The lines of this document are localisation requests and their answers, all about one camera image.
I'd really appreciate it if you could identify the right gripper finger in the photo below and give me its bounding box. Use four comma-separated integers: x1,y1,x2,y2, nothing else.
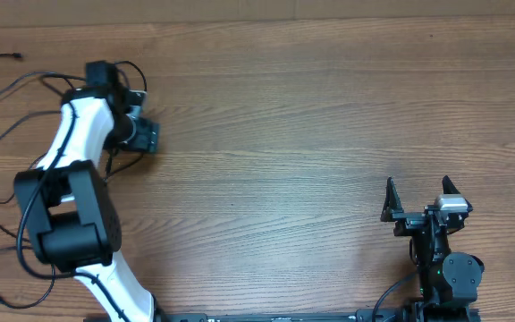
380,177,404,222
442,175,460,194

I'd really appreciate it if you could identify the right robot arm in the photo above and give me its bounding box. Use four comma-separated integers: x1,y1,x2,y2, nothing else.
371,176,485,322

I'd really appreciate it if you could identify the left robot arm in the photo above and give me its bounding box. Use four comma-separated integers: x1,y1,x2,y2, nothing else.
13,61,166,321

